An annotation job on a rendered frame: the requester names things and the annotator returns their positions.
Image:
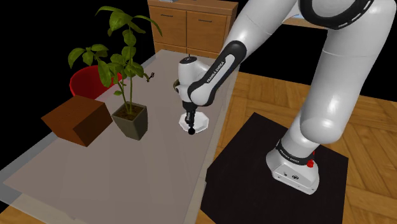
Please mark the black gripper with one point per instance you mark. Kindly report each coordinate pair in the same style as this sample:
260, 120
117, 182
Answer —
189, 108

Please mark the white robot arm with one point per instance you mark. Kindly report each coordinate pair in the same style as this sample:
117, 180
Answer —
328, 93

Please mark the white octagonal plate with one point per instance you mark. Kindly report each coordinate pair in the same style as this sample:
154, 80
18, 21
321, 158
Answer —
201, 121

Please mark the small dark object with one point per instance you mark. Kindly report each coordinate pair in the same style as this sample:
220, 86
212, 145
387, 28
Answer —
151, 75

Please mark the green plant in grey pot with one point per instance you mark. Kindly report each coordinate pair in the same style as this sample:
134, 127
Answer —
130, 122

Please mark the wooden cabinet with two doors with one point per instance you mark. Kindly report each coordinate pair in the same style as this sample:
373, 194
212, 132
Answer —
186, 26

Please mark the black robot stand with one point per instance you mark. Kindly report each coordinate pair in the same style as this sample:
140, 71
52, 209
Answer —
242, 180

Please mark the red round tub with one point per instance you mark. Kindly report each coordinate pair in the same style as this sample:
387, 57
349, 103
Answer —
85, 83

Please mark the brown box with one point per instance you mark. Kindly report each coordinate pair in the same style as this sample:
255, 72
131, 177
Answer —
77, 119

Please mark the light wooden table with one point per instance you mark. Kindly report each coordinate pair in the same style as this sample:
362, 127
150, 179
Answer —
305, 23

